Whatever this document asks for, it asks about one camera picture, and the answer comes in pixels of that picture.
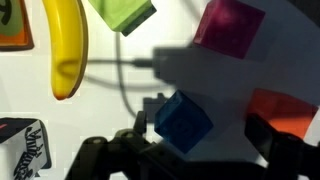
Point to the blue block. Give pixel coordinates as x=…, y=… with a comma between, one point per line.
x=182, y=122

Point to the zebra picture cube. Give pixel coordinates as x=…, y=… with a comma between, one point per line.
x=25, y=150

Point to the orange number six cube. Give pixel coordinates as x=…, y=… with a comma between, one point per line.
x=15, y=23

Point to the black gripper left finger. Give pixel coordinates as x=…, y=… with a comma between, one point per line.
x=133, y=156

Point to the yellow banana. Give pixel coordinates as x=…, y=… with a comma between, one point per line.
x=68, y=43

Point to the orange block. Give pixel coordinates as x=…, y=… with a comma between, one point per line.
x=283, y=111

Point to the magenta block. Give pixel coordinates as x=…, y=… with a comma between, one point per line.
x=230, y=28

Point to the light green block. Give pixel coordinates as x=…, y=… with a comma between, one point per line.
x=121, y=13

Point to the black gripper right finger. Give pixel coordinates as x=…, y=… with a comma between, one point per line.
x=286, y=156

